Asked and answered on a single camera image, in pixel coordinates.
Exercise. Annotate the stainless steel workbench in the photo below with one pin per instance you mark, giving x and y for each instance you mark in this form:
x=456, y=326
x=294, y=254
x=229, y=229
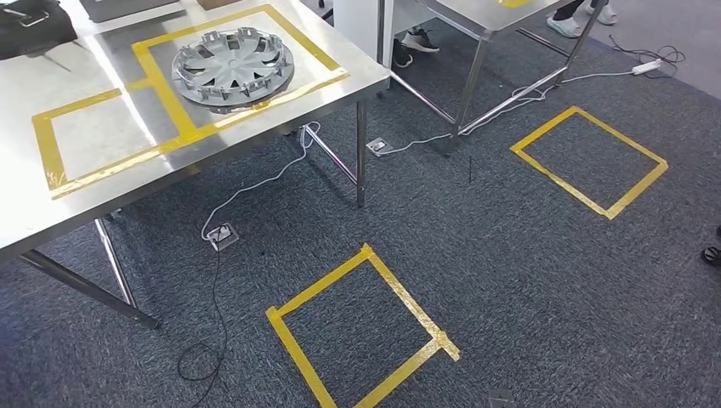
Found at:
x=84, y=141

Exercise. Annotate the yellow floor tape square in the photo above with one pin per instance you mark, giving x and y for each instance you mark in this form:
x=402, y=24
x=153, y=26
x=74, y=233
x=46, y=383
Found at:
x=563, y=183
x=315, y=282

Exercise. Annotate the white partition panel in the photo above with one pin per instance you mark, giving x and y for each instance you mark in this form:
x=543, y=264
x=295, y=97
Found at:
x=355, y=22

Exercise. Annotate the white power strip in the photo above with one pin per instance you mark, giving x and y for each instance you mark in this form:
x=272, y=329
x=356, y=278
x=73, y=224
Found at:
x=646, y=67

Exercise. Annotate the black equipment bag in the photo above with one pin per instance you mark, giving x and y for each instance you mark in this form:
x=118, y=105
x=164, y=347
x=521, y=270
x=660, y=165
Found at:
x=34, y=34

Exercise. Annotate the black remote controller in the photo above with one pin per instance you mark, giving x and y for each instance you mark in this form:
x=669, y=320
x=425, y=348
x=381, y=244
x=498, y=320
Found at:
x=25, y=16

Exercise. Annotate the person's foot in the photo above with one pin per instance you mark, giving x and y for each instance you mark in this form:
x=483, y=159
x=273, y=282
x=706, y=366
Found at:
x=419, y=40
x=401, y=53

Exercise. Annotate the metal floor power outlet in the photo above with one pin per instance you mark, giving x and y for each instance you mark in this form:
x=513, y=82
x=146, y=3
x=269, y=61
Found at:
x=379, y=147
x=222, y=236

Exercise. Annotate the grey equipment case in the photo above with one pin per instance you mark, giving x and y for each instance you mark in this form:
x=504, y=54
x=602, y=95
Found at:
x=129, y=7

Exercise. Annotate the silver plastic wheel hubcap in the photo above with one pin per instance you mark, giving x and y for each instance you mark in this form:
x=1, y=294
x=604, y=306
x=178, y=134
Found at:
x=231, y=65

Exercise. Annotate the stainless steel table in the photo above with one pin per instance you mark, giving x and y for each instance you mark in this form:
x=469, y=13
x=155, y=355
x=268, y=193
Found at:
x=479, y=11

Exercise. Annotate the yellow tape table marking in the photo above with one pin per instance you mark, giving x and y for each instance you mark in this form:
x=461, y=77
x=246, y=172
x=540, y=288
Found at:
x=160, y=90
x=515, y=2

